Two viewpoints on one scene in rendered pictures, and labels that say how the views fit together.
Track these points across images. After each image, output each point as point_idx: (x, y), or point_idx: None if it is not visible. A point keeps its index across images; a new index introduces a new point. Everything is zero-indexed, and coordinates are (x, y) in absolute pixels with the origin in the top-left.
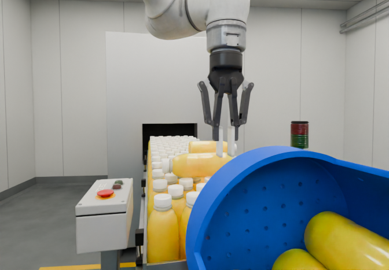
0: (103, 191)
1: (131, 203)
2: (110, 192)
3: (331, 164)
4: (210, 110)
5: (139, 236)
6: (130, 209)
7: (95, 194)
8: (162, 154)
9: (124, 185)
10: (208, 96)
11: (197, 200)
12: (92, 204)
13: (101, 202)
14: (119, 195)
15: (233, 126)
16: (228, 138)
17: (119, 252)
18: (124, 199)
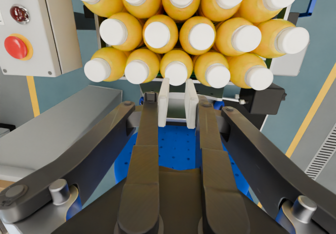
0: (13, 50)
1: (57, 4)
2: (24, 54)
3: None
4: (123, 147)
5: (91, 18)
6: (62, 17)
7: (2, 35)
8: None
9: None
10: (100, 180)
11: (115, 178)
12: (20, 74)
13: (25, 67)
14: (37, 49)
15: (192, 128)
16: (187, 94)
17: (78, 14)
18: (49, 66)
